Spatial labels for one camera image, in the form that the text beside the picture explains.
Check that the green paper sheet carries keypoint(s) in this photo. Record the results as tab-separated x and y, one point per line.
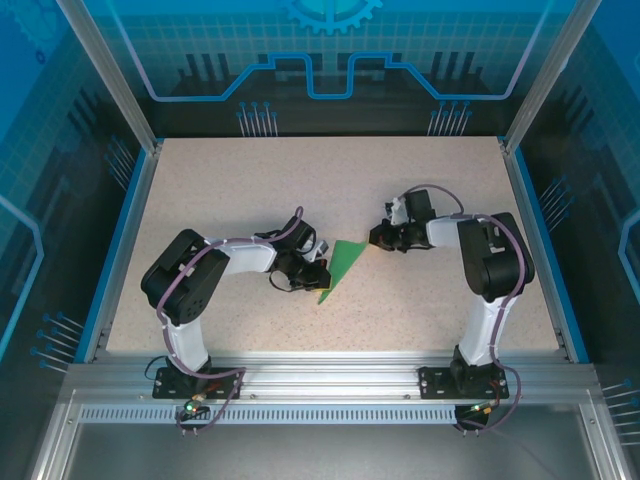
345	260

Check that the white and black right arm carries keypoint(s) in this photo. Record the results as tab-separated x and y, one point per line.
480	325

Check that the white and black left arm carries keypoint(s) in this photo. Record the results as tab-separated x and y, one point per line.
245	257

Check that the small connector with green light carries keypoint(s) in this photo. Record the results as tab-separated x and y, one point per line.
192	407
480	410

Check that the grey metal shelf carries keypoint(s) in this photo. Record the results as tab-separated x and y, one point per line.
325	455

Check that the long aluminium frame rail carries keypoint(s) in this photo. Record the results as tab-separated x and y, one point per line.
325	380

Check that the aluminium side rail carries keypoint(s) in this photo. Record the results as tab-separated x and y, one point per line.
131	225
516	175

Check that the blue printed enclosure panel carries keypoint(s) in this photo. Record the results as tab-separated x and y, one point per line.
600	175
325	120
45	200

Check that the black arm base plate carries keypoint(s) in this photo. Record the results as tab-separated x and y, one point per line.
435	382
227	385

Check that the aluminium upright post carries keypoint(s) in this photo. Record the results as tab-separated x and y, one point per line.
550	80
110	75

